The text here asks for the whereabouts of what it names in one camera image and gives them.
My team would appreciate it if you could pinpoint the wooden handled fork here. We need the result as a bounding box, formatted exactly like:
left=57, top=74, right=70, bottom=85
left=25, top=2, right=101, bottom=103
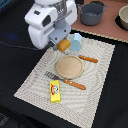
left=45, top=71, right=86, bottom=90

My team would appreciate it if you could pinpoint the light blue milk carton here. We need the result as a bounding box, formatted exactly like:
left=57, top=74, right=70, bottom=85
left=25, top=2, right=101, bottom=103
left=70, top=33, right=82, bottom=50

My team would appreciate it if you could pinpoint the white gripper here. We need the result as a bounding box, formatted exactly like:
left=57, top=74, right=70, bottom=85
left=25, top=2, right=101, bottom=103
left=25, top=1, right=77, bottom=49

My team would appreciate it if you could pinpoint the beige bowl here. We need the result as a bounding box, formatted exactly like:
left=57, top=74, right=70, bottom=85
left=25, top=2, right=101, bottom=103
left=119, top=5, right=128, bottom=30

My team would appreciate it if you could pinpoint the grey pot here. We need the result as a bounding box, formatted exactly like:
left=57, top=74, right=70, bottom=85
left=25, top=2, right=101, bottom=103
left=80, top=1, right=108, bottom=26

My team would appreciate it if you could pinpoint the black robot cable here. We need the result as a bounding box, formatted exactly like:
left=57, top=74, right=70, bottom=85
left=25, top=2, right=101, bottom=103
left=0, top=39, right=38, bottom=52

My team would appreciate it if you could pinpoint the yellow butter box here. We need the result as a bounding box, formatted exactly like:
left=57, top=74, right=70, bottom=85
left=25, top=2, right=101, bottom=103
left=50, top=80, right=60, bottom=103

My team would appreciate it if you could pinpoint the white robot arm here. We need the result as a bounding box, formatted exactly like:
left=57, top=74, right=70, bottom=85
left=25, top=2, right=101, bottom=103
left=25, top=0, right=77, bottom=49

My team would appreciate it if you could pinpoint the white woven placemat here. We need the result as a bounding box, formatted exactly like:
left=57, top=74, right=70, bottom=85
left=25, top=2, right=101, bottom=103
left=14, top=38, right=115, bottom=128

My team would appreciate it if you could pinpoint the round wooden plate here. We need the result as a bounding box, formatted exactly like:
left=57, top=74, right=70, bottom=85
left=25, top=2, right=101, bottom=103
left=56, top=55, right=84, bottom=79

